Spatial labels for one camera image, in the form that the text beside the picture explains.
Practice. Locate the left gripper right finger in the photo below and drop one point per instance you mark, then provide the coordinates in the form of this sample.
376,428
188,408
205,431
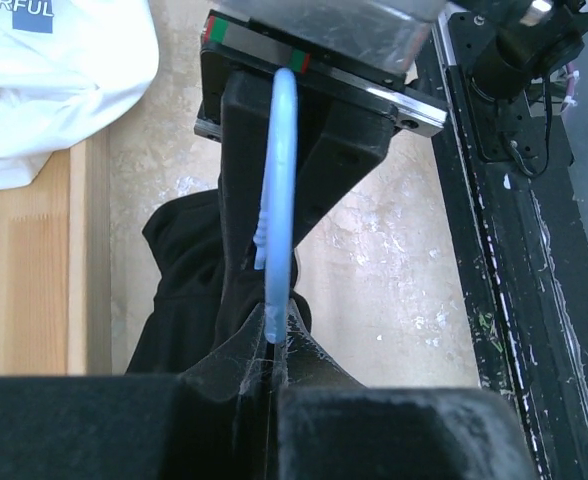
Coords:
327,425

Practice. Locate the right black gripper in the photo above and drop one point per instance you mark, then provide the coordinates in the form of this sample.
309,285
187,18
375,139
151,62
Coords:
368,45

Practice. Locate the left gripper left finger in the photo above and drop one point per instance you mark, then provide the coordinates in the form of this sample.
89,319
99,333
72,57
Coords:
210,422

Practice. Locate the black t-shirt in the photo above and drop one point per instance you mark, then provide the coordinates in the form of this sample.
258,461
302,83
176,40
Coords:
194,311

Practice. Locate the blue wire hanger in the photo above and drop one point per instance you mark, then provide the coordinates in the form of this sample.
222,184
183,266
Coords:
274,232

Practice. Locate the white t-shirt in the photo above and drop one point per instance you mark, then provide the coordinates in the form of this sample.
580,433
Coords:
68,69

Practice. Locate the wooden clothes rack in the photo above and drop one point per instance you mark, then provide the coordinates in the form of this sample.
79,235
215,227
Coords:
55,285

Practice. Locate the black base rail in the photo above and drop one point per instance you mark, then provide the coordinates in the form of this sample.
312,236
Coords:
520,236

